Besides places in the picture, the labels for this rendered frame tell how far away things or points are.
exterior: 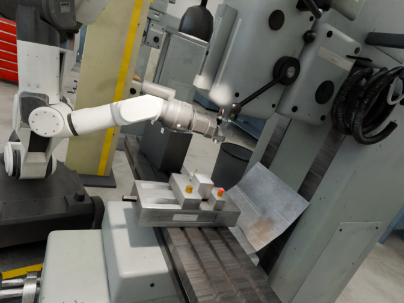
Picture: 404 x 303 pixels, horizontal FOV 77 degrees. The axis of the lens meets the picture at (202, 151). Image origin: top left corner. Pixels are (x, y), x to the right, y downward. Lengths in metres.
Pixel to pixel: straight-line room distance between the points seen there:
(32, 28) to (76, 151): 1.96
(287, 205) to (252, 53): 0.59
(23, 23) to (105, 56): 1.66
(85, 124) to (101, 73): 1.67
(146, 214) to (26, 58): 0.49
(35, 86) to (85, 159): 1.95
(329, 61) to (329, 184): 0.40
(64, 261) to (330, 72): 0.97
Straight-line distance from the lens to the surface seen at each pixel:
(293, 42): 0.74
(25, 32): 0.76
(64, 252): 0.98
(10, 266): 1.39
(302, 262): 1.08
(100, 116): 0.75
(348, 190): 0.97
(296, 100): 0.77
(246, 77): 0.67
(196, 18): 0.57
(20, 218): 1.32
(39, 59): 0.76
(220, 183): 2.81
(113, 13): 2.38
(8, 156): 1.49
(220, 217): 0.88
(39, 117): 0.75
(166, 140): 1.08
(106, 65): 2.41
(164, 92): 0.75
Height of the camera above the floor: 1.41
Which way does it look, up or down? 19 degrees down
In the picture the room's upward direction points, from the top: 20 degrees clockwise
